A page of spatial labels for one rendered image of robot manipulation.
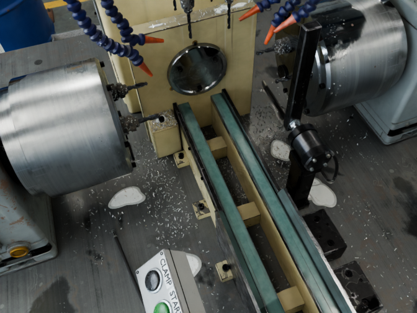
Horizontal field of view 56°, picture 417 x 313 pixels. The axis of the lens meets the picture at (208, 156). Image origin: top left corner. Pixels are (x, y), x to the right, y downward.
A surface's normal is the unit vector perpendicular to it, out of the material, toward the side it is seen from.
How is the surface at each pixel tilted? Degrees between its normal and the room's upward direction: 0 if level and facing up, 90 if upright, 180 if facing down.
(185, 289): 50
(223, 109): 0
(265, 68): 0
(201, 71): 90
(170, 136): 90
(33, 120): 32
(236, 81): 90
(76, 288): 0
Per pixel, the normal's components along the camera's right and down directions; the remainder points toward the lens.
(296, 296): -0.04, -0.59
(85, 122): 0.20, 0.08
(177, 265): 0.69, -0.61
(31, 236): 0.34, 0.75
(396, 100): -0.94, 0.30
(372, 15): 0.06, -0.35
